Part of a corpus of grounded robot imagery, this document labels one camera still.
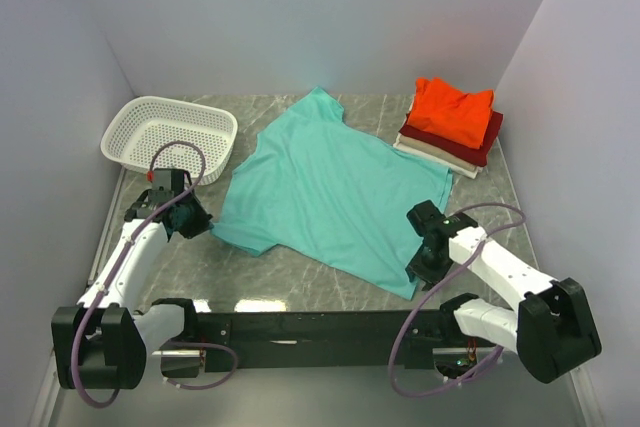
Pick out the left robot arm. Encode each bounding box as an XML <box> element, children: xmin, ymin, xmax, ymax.
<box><xmin>51</xmin><ymin>168</ymin><xmax>211</xmax><ymax>390</ymax></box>

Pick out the teal t-shirt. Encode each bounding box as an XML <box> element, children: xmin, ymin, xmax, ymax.
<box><xmin>212</xmin><ymin>87</ymin><xmax>453</xmax><ymax>300</ymax></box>

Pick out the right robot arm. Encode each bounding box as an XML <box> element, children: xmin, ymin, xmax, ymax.
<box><xmin>406</xmin><ymin>201</ymin><xmax>602</xmax><ymax>384</ymax></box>

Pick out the aluminium extrusion rail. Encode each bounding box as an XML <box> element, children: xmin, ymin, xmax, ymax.
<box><xmin>27</xmin><ymin>310</ymin><xmax>604</xmax><ymax>427</ymax></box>

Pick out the folded orange t-shirt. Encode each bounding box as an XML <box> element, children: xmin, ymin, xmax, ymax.
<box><xmin>407</xmin><ymin>78</ymin><xmax>494</xmax><ymax>149</ymax></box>

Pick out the folded dark red t-shirt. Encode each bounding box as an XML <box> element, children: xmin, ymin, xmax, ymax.
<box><xmin>399</xmin><ymin>111</ymin><xmax>503</xmax><ymax>167</ymax></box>

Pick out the folded beige t-shirt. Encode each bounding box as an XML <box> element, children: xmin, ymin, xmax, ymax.
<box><xmin>393</xmin><ymin>134</ymin><xmax>477</xmax><ymax>168</ymax></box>

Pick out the folded white t-shirt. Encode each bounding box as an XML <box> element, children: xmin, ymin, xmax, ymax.
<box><xmin>393</xmin><ymin>142</ymin><xmax>483</xmax><ymax>179</ymax></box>

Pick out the white perforated plastic basket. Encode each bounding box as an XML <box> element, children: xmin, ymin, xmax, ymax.
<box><xmin>101</xmin><ymin>96</ymin><xmax>238</xmax><ymax>185</ymax></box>

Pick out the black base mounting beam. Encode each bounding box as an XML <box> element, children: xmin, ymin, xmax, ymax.
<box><xmin>139</xmin><ymin>307</ymin><xmax>501</xmax><ymax>379</ymax></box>

